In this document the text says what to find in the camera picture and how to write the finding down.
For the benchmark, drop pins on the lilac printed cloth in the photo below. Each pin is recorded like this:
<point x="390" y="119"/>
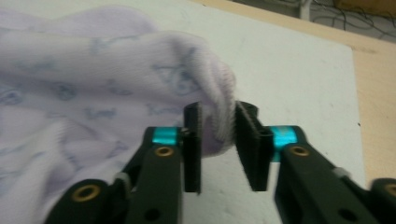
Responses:
<point x="93" y="77"/>

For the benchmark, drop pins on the white metal desk frame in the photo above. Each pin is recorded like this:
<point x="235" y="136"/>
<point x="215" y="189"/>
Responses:
<point x="304" y="7"/>

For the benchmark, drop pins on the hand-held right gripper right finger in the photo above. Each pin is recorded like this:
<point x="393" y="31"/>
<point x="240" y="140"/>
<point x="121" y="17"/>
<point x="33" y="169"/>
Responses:
<point x="299" y="180"/>

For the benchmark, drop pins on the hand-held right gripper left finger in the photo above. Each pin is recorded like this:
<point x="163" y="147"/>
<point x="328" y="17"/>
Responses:
<point x="162" y="174"/>

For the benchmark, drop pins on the white grid mat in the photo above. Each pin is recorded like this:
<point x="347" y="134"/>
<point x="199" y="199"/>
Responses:
<point x="280" y="62"/>

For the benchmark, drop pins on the brown cardboard box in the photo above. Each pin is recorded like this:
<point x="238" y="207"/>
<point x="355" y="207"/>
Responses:
<point x="367" y="6"/>

